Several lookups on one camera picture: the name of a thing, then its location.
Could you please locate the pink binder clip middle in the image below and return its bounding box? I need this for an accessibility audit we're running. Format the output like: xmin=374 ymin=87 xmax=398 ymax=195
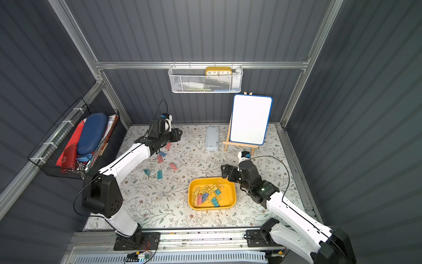
xmin=157 ymin=155 xmax=164 ymax=163

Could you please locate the pink binder clip lower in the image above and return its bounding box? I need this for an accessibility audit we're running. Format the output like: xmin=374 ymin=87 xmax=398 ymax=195
xmin=170 ymin=163 xmax=178 ymax=171

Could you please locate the blue oval pouch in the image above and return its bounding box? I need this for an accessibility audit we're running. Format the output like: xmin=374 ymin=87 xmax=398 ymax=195
xmin=77 ymin=113 xmax=108 ymax=156

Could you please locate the light blue plastic case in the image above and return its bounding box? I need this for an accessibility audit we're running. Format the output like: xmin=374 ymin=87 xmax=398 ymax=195
xmin=205 ymin=126 xmax=219 ymax=151

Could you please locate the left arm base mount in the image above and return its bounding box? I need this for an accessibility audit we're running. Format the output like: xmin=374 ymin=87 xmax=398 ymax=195
xmin=113 ymin=232 xmax=160 ymax=251

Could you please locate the black wire side basket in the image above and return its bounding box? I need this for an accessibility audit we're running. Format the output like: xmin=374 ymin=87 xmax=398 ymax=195
xmin=27 ymin=99 xmax=120 ymax=179

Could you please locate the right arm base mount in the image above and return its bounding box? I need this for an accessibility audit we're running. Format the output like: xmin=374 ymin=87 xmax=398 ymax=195
xmin=244 ymin=229 xmax=283 ymax=248

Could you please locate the whiteboard with blue frame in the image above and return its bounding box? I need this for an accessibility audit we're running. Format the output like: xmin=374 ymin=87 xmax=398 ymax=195
xmin=229 ymin=94 xmax=273 ymax=146

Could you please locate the wooden easel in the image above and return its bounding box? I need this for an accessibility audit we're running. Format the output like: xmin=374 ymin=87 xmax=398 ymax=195
xmin=223 ymin=92 xmax=263 ymax=154

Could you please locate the yellow clock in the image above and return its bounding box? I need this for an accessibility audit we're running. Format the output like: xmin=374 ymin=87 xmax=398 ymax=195
xmin=206 ymin=66 xmax=233 ymax=76

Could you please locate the white wire wall basket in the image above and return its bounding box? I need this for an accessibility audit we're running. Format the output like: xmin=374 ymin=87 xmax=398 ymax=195
xmin=168 ymin=64 xmax=244 ymax=94

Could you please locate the yellow storage box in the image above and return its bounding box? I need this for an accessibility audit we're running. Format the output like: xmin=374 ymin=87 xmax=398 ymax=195
xmin=188 ymin=177 xmax=237 ymax=211

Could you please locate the yellow binder clip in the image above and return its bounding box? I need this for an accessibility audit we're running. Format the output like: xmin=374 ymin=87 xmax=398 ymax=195
xmin=192 ymin=185 xmax=201 ymax=200

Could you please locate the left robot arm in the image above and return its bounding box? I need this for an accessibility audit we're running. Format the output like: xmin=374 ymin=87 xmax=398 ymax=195
xmin=81 ymin=113 xmax=182 ymax=237

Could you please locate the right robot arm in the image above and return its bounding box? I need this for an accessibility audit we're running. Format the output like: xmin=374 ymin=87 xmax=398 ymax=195
xmin=220 ymin=151 xmax=357 ymax=264

